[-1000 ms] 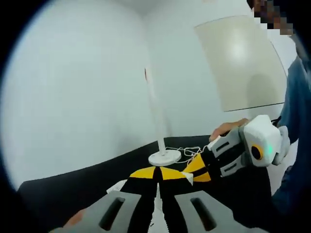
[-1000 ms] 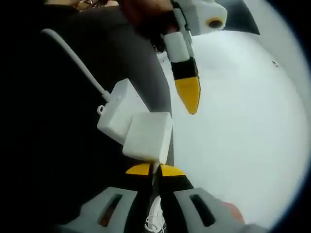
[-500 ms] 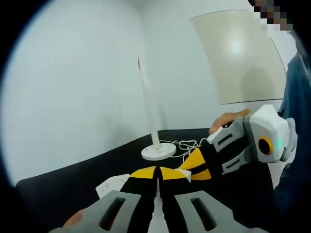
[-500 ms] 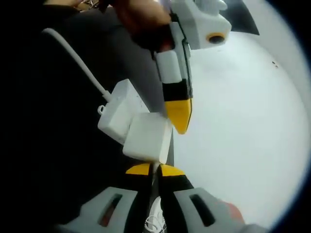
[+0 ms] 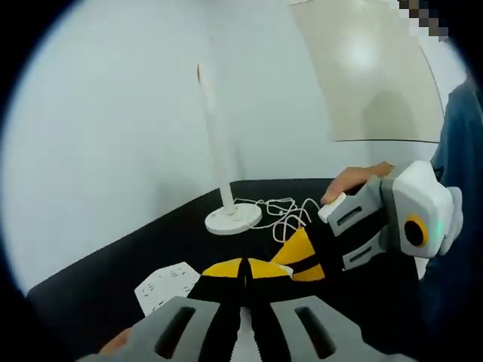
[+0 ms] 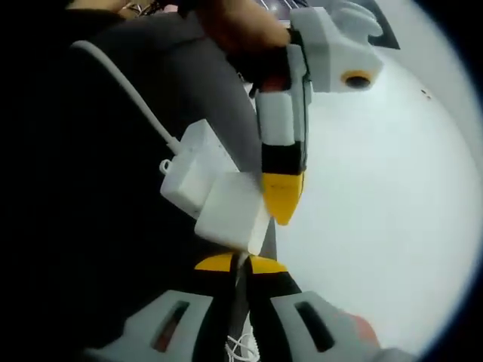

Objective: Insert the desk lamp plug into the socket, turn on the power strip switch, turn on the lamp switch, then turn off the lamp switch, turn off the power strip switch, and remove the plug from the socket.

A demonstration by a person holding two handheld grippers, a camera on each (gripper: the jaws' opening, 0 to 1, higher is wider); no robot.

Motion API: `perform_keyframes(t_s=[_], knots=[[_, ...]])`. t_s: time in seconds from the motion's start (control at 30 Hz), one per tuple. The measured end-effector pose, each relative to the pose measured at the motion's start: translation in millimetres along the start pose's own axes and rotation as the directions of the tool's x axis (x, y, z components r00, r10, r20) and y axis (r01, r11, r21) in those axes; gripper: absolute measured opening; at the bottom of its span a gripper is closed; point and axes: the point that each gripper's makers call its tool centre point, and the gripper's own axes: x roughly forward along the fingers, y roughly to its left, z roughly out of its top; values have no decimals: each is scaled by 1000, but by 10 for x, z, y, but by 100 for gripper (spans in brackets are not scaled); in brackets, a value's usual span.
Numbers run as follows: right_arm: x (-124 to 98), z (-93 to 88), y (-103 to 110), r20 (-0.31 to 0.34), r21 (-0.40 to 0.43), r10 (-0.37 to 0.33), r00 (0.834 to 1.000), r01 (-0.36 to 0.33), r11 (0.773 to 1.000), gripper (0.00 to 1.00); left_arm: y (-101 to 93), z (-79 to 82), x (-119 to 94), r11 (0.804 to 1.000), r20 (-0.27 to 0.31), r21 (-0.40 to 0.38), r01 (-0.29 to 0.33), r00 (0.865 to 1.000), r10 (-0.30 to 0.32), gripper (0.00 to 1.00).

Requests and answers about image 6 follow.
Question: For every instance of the person's right hand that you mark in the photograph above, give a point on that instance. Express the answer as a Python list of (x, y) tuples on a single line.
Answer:
[(360, 330)]

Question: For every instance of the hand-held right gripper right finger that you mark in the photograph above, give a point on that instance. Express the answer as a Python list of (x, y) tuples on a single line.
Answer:
[(313, 320)]

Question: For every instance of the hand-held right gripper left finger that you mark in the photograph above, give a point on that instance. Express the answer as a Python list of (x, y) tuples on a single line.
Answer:
[(151, 324)]

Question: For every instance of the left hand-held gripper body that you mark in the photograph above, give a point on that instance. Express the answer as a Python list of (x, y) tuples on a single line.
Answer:
[(336, 56)]

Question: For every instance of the person's left hand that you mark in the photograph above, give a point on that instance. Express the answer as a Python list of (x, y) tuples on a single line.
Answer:
[(245, 30)]

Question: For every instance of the white power strip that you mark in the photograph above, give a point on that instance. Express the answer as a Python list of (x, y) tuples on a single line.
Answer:
[(192, 169)]

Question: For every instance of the white desk lamp plug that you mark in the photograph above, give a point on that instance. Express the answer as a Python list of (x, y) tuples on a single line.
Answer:
[(230, 211)]

